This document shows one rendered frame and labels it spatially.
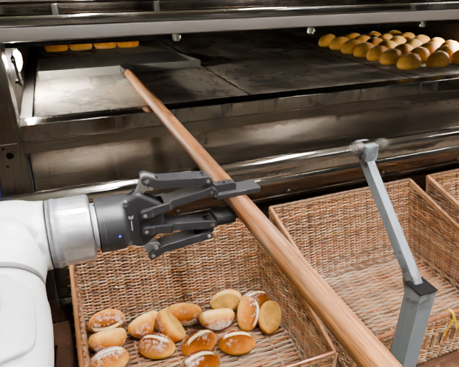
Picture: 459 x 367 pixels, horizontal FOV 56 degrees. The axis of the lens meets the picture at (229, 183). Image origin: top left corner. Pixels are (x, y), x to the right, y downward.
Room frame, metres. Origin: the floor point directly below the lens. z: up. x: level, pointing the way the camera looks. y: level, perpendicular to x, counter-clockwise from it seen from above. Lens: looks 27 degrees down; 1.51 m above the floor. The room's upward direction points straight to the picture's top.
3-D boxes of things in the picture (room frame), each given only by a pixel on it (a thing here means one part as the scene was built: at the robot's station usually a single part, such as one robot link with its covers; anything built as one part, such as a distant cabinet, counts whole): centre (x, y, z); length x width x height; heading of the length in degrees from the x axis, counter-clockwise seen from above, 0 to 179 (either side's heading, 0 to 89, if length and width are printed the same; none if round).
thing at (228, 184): (0.56, 0.02, 1.23); 0.05 x 0.01 x 0.03; 111
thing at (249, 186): (0.57, -0.01, 1.21); 0.07 x 0.03 x 0.01; 111
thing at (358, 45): (1.91, -0.73, 1.21); 0.61 x 0.48 x 0.06; 21
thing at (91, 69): (1.67, 0.43, 1.19); 0.55 x 0.36 x 0.03; 112
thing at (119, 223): (0.51, 0.14, 1.20); 0.09 x 0.07 x 0.08; 111
